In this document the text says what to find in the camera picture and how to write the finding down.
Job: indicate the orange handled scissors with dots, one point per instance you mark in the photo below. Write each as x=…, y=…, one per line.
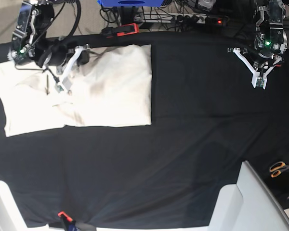
x=278, y=168

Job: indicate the black power strip red light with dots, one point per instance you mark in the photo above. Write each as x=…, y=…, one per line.
x=214, y=21

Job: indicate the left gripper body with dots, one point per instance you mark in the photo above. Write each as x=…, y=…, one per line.
x=259, y=60

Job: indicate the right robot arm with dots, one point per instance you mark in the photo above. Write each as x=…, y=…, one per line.
x=29, y=42

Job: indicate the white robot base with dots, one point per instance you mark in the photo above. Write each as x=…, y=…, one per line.
x=248, y=205
x=10, y=216

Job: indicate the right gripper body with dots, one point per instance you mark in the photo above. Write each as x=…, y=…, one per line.
x=63, y=57

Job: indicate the white power strip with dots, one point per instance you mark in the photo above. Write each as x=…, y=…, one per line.
x=148, y=17

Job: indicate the white T-shirt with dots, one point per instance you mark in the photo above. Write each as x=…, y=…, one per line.
x=112, y=90

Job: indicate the black table cloth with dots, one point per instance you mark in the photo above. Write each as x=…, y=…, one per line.
x=207, y=120

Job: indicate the blue plastic box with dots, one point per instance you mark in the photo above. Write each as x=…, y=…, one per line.
x=130, y=3

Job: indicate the orange clamp bottom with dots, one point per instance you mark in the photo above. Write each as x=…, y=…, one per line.
x=66, y=220

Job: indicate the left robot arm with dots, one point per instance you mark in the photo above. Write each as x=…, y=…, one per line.
x=269, y=39

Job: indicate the orange black clamp top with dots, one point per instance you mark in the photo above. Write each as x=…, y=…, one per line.
x=111, y=32

